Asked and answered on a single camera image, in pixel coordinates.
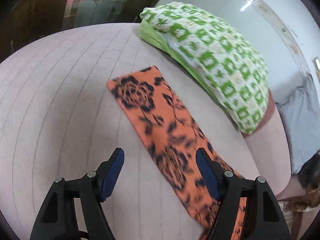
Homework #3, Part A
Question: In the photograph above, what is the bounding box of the orange black floral garment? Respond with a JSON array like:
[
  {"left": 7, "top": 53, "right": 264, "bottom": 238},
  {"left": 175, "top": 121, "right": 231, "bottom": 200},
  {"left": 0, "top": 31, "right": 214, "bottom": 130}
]
[{"left": 106, "top": 66, "right": 232, "bottom": 239}]

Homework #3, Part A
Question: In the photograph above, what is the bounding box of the brown patterned cloth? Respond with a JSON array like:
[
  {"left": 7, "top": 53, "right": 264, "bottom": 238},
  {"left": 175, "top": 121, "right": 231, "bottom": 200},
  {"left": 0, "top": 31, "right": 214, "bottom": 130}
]
[{"left": 278, "top": 188, "right": 319, "bottom": 239}]

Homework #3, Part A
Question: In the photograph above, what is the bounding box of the dark furry item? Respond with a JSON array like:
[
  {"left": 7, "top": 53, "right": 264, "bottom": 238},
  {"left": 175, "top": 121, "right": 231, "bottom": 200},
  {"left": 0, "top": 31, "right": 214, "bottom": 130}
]
[{"left": 298, "top": 151, "right": 320, "bottom": 193}]

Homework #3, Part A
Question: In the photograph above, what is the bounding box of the pink bolster pillow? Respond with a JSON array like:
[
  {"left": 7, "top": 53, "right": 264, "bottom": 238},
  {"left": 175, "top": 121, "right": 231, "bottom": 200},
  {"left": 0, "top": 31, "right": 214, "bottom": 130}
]
[{"left": 243, "top": 92, "right": 291, "bottom": 195}]

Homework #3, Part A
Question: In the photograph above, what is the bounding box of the grey blue pillow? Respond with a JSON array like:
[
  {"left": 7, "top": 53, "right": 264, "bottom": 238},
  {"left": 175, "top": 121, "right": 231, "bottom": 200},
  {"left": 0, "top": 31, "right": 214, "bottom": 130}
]
[{"left": 276, "top": 74, "right": 319, "bottom": 174}]

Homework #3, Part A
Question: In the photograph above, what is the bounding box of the green white patterned pillow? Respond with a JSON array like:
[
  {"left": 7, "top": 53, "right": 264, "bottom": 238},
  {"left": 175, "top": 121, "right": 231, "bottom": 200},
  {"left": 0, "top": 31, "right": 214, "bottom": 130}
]
[{"left": 139, "top": 2, "right": 269, "bottom": 135}]

